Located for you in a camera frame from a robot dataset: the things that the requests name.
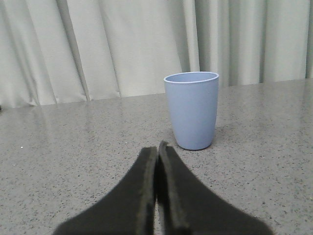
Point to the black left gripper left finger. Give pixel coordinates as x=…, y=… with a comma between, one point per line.
x=88, y=222

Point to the blue plastic cup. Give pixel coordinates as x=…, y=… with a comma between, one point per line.
x=193, y=100

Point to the grey pleated curtain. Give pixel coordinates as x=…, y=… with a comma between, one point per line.
x=61, y=51

